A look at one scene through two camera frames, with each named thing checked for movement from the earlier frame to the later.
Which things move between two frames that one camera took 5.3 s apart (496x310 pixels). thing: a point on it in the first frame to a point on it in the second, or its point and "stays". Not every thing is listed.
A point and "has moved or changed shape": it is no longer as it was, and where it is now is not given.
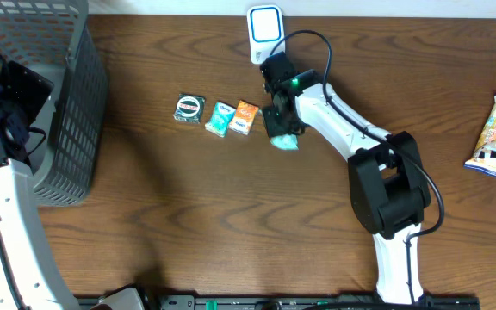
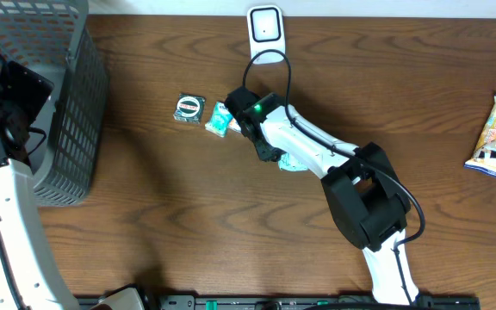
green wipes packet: x=285 y=141 has moved or changed shape
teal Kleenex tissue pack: x=220 y=119 stays
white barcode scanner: x=266 y=28 stays
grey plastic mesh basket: x=57 y=40 stays
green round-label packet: x=189 y=108 stays
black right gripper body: x=277 y=124 to x=266 y=150
